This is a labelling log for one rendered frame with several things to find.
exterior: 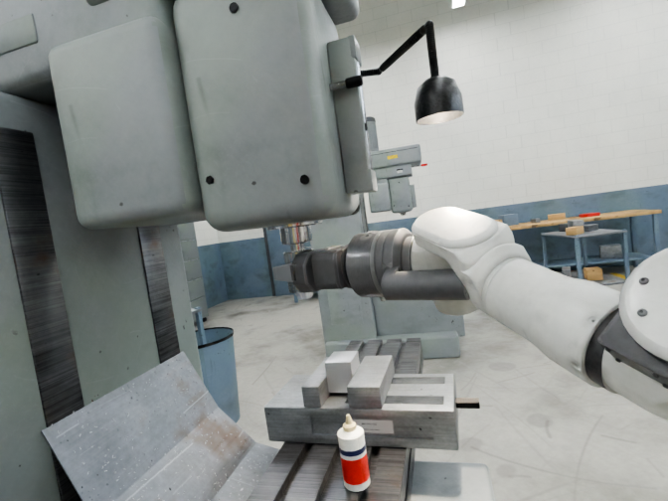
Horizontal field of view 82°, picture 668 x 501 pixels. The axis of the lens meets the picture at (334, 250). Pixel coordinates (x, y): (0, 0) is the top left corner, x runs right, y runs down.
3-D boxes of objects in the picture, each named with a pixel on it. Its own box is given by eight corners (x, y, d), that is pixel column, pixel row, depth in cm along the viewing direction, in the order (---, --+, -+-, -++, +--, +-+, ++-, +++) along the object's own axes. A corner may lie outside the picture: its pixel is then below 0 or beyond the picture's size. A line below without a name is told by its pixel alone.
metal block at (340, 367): (362, 379, 78) (358, 350, 78) (354, 393, 72) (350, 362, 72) (337, 379, 80) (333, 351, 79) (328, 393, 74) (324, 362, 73)
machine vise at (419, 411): (458, 406, 77) (451, 353, 77) (459, 451, 63) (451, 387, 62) (298, 404, 88) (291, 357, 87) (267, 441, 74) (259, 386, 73)
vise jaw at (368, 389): (395, 373, 80) (393, 354, 80) (382, 409, 66) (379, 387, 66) (367, 373, 82) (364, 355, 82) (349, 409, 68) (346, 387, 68)
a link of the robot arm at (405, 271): (390, 218, 52) (475, 206, 46) (411, 281, 57) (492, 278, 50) (356, 263, 44) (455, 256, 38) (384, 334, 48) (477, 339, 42)
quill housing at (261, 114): (365, 214, 66) (340, 23, 64) (333, 217, 47) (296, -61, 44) (264, 228, 72) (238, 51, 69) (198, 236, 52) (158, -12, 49)
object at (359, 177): (378, 191, 57) (359, 46, 56) (373, 190, 53) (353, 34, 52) (351, 195, 58) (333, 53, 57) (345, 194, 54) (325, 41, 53)
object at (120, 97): (266, 212, 73) (246, 72, 71) (186, 214, 50) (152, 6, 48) (182, 225, 78) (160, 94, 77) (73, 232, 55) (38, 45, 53)
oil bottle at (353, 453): (372, 475, 60) (363, 408, 59) (368, 493, 56) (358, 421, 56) (347, 473, 61) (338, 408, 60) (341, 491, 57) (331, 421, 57)
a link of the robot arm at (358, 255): (336, 234, 63) (404, 225, 56) (344, 291, 63) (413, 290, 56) (285, 243, 52) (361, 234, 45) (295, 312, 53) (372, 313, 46)
